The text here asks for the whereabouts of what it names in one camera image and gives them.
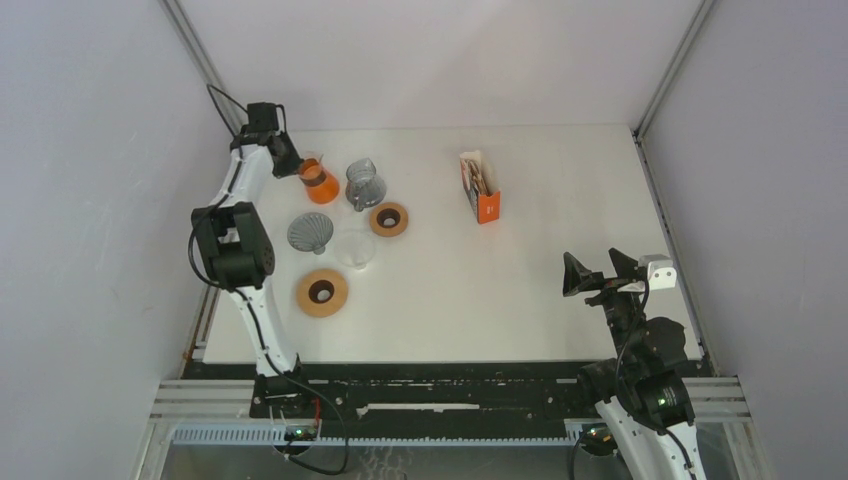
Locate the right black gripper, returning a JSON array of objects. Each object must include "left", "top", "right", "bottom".
[{"left": 561, "top": 247, "right": 647, "bottom": 366}]

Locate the orange glass carafe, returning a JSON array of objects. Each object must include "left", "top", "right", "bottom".
[{"left": 297, "top": 155, "right": 340, "bottom": 205}]

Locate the small wooden dripper ring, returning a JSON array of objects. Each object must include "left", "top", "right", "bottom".
[{"left": 368, "top": 201, "right": 410, "bottom": 238}]

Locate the clear glass dripper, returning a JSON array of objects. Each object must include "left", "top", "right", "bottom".
[{"left": 334, "top": 230, "right": 376, "bottom": 270}]

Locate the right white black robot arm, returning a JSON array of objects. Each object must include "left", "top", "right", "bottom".
[{"left": 562, "top": 248, "right": 706, "bottom": 479}]

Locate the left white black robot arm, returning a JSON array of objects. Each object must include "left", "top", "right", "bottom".
[{"left": 188, "top": 102, "right": 313, "bottom": 417}]

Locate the grey ribbed dripper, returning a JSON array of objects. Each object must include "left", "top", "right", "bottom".
[{"left": 287, "top": 212, "right": 334, "bottom": 255}]

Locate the orange coffee filter box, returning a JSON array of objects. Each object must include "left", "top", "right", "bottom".
[{"left": 459, "top": 150, "right": 501, "bottom": 224}]

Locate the grey glass carafe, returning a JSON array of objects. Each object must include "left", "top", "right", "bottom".
[{"left": 345, "top": 158, "right": 387, "bottom": 212}]

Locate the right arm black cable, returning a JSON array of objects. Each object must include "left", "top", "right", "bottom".
[{"left": 570, "top": 281, "right": 697, "bottom": 480}]

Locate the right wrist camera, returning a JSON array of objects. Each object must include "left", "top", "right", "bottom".
[{"left": 638, "top": 254, "right": 678, "bottom": 291}]

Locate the large wooden dripper ring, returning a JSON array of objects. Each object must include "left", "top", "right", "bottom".
[{"left": 296, "top": 268, "right": 350, "bottom": 319}]

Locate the black mounting base plate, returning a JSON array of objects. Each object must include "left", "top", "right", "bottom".
[{"left": 182, "top": 361, "right": 598, "bottom": 441}]

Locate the white cable duct strip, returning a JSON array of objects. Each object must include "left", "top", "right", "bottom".
[{"left": 170, "top": 423, "right": 584, "bottom": 448}]

